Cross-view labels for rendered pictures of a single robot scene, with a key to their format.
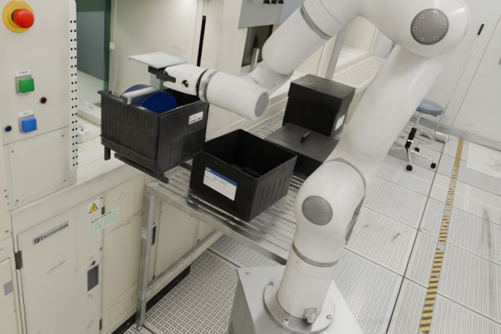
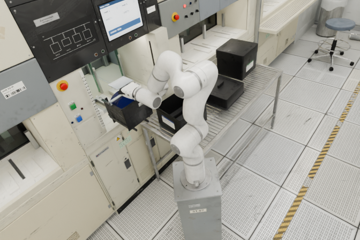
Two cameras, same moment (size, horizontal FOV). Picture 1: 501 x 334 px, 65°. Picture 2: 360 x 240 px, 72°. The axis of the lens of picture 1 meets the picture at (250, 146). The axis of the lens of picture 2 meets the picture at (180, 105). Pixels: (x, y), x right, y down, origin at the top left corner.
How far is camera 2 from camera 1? 72 cm
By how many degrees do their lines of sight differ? 22
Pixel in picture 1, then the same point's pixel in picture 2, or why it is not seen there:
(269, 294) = (182, 174)
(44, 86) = (80, 104)
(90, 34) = not seen: hidden behind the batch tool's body
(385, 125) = (190, 117)
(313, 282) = (192, 171)
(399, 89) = (190, 104)
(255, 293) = (177, 173)
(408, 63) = not seen: hidden behind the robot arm
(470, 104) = not seen: outside the picture
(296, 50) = (156, 87)
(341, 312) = (214, 180)
